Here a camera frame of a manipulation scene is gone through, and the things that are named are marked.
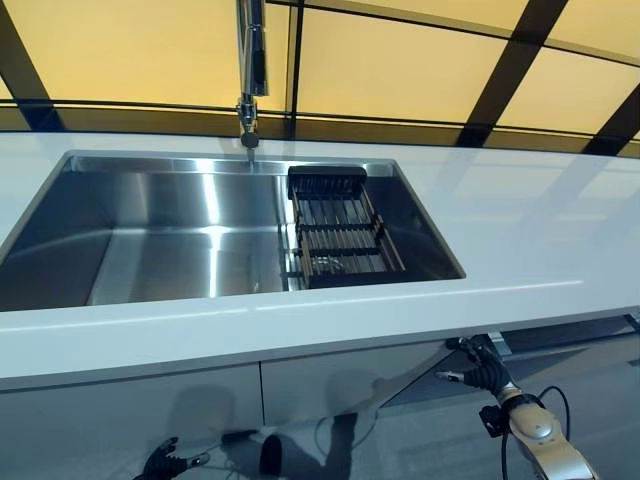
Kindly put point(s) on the white cabinet door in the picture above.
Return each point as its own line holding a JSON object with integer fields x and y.
{"x": 100, "y": 410}
{"x": 310, "y": 380}

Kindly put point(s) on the open dishwasher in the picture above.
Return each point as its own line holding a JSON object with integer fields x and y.
{"x": 575, "y": 360}

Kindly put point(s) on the stainless steel sink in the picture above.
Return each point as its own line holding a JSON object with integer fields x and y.
{"x": 175, "y": 225}

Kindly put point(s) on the dark robot body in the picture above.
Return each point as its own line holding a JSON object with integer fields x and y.
{"x": 272, "y": 455}

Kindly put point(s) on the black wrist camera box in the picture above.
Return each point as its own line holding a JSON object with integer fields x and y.
{"x": 492, "y": 419}

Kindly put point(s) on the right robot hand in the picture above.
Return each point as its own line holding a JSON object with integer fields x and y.
{"x": 490, "y": 372}

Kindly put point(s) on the black dish drying rack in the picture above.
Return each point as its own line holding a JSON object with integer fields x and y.
{"x": 325, "y": 175}

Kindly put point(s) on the chrome kitchen faucet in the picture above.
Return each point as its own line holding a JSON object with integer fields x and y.
{"x": 252, "y": 50}

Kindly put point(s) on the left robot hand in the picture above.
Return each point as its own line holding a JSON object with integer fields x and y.
{"x": 165, "y": 462}

